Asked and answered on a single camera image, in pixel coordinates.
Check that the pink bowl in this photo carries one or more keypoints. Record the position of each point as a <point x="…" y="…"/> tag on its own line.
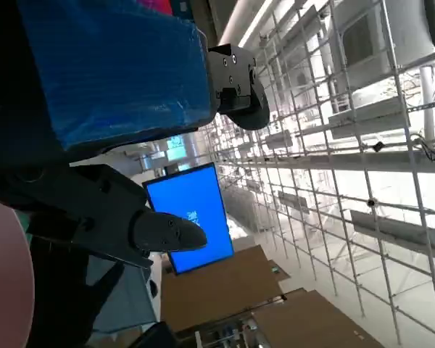
<point x="7" y="282"/>

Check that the white ceiling air unit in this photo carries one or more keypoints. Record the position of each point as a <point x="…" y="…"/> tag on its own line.
<point x="384" y="32"/>

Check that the large blue monitor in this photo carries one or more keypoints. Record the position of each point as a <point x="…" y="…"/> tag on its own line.
<point x="195" y="195"/>

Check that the white ceiling grid frame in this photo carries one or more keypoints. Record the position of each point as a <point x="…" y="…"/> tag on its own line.
<point x="348" y="161"/>

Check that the left robot hand blue tape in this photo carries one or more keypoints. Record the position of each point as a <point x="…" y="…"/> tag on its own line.
<point x="112" y="72"/>

